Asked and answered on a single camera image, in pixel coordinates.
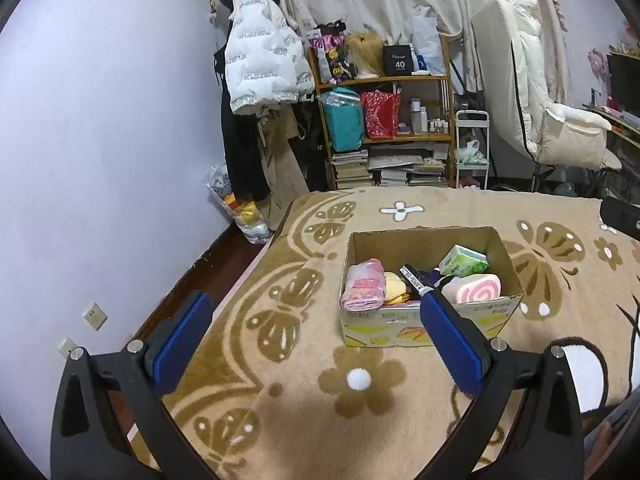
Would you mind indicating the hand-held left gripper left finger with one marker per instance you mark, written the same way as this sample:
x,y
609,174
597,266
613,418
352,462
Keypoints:
x,y
175,345

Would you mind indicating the red bag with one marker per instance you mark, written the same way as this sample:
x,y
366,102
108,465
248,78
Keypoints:
x,y
380,115

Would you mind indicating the beige butterfly print carpet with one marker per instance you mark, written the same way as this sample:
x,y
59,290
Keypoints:
x,y
300,360

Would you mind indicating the plastic bag of items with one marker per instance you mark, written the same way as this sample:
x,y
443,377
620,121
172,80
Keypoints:
x,y
245,215

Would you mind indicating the beige hanging coat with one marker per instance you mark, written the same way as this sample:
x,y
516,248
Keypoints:
x,y
282,170

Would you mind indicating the white wall socket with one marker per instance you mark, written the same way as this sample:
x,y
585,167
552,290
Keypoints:
x,y
68,347
95,316

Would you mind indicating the white puffer jacket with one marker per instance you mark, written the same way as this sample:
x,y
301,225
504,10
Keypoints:
x,y
260,50

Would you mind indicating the yellow plush dog toy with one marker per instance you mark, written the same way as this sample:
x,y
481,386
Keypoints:
x,y
395,285

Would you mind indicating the pink and black snack bags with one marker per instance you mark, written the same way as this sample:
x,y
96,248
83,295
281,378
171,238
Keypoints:
x,y
330,55

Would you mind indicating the black box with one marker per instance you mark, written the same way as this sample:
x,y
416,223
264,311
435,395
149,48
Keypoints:
x,y
398,60

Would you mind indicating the white plastic bag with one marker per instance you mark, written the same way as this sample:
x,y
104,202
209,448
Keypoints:
x,y
427,42

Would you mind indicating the pink swiss roll plush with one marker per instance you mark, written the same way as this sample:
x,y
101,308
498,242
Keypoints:
x,y
475,290

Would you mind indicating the black tissue packet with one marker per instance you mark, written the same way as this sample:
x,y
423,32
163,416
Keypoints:
x,y
415,277

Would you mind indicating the white trolley cart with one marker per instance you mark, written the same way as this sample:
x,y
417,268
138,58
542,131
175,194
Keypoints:
x,y
472,120

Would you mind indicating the black monitor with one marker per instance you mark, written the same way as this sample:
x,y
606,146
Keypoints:
x,y
625,82

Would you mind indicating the cream padded chair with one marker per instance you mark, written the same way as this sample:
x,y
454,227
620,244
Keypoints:
x,y
540,110

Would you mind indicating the wooden shelf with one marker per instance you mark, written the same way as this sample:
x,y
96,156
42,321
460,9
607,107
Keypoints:
x,y
390,80

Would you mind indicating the pink desk fan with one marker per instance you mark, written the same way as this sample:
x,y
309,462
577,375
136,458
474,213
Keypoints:
x,y
597,65

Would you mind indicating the stack of books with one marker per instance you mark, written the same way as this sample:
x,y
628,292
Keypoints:
x,y
350,170

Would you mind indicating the blonde wig head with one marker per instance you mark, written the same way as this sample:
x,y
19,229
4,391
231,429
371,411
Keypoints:
x,y
365,52

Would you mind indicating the printed cardboard box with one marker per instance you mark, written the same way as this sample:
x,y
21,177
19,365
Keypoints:
x,y
380,325

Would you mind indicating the teal bag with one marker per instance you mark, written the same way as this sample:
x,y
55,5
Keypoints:
x,y
342,120

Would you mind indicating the row of small bottles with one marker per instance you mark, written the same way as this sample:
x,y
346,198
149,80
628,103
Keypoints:
x,y
430,122

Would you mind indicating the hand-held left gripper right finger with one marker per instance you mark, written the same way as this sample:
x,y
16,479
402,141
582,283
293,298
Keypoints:
x,y
450,340

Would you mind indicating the black hanging garment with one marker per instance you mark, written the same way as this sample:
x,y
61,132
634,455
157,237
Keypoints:
x,y
242,160

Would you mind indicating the pile of books and papers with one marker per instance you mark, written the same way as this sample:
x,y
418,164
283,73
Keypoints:
x,y
410,167

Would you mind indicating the wooden desk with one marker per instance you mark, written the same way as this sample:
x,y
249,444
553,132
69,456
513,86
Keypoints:
x,y
617,127

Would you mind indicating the green tissue packet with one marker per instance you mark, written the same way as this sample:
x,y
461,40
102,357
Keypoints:
x,y
465,260

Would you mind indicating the pink plastic packet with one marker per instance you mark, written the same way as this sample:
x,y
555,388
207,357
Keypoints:
x,y
362,285

